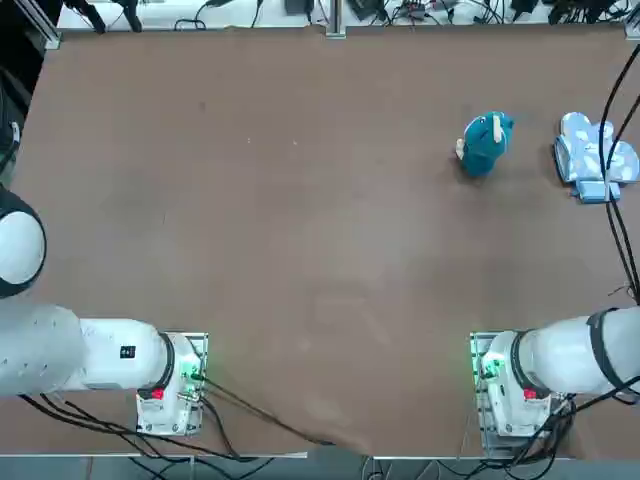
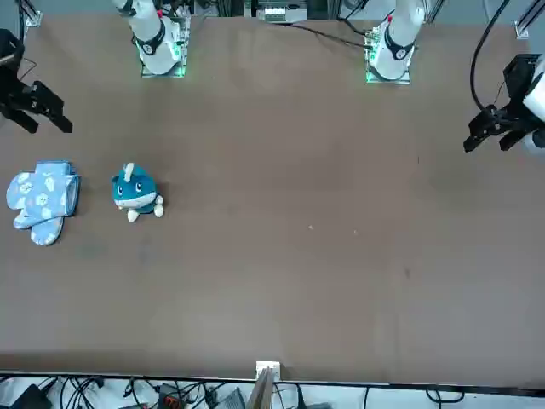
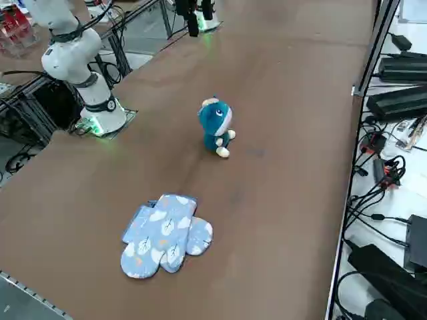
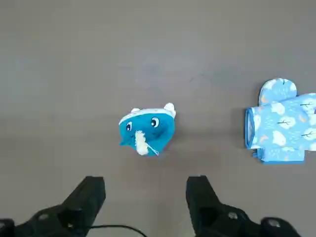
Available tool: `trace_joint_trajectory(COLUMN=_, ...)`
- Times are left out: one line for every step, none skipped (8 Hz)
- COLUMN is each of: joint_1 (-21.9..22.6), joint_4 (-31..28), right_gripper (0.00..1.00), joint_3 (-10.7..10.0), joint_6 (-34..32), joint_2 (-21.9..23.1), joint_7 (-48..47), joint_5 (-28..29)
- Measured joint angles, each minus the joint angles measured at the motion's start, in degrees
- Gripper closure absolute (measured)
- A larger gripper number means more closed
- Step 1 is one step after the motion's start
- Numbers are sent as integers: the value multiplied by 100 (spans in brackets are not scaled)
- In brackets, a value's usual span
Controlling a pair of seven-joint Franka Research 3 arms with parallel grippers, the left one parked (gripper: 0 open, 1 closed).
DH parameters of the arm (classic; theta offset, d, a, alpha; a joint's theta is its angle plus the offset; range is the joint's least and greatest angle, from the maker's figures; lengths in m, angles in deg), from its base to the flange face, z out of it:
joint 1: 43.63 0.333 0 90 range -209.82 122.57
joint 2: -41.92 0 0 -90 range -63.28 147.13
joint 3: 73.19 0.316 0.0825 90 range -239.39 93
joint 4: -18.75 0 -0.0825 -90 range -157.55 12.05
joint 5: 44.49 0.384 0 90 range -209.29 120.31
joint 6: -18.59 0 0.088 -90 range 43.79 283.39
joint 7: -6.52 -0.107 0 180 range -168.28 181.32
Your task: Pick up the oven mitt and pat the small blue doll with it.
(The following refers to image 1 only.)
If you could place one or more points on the blue cloud-print oven mitt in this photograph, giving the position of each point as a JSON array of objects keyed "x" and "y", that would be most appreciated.
[
  {"x": 590, "y": 192},
  {"x": 580, "y": 150}
]

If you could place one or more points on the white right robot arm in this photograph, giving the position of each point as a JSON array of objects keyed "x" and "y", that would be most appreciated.
[{"x": 550, "y": 350}]

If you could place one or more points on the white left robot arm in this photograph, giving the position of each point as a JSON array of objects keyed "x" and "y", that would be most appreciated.
[{"x": 110, "y": 350}]

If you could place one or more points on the small blue plush doll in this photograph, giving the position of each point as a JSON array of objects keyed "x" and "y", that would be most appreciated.
[{"x": 482, "y": 145}]

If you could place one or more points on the black power adapter brick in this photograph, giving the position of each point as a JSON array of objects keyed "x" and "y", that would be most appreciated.
[{"x": 299, "y": 6}]

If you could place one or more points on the long black power adapter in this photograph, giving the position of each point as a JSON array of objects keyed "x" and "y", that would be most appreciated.
[{"x": 367, "y": 9}]

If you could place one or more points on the black tripod leg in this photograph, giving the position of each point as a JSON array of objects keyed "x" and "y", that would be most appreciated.
[
  {"x": 131, "y": 15},
  {"x": 92, "y": 15}
]

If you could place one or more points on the black box-shaped device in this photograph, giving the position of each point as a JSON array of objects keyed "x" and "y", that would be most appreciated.
[{"x": 525, "y": 5}]

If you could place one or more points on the aluminium corner profile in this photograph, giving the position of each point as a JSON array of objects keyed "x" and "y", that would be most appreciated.
[{"x": 47, "y": 37}]

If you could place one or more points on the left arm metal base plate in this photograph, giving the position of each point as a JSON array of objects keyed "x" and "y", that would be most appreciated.
[{"x": 200, "y": 345}]

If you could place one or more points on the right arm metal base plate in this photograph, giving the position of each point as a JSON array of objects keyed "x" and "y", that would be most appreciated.
[{"x": 477, "y": 345}]

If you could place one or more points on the aluminium profile post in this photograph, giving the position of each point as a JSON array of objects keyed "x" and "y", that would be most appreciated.
[{"x": 336, "y": 20}]

